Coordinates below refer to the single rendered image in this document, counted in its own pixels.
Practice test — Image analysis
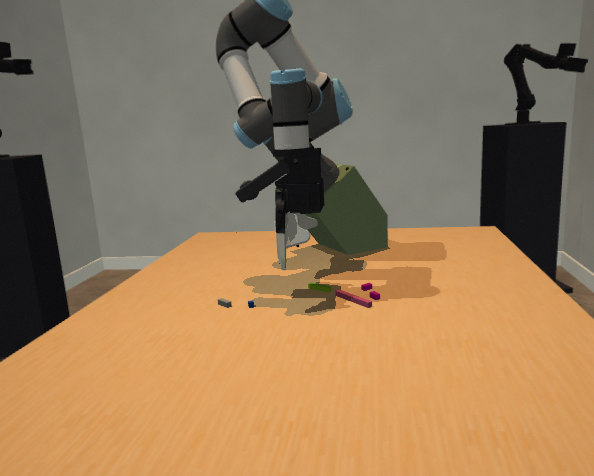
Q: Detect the lime green rod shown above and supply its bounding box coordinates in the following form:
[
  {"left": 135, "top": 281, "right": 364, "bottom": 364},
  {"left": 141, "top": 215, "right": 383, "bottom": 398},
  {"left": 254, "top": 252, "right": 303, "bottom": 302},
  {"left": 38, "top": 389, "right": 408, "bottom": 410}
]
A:
[{"left": 308, "top": 283, "right": 332, "bottom": 293}]

